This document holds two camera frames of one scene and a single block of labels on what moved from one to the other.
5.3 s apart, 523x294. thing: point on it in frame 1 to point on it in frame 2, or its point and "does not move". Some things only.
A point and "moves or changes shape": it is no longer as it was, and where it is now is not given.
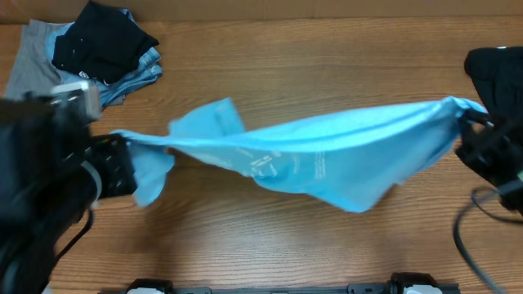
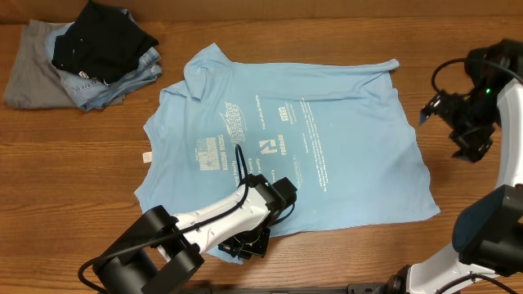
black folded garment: [102, 43] does not move
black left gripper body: [113, 165] to [253, 241]
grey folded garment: [33, 67] does not move
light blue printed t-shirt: [344, 162] moves or changes shape
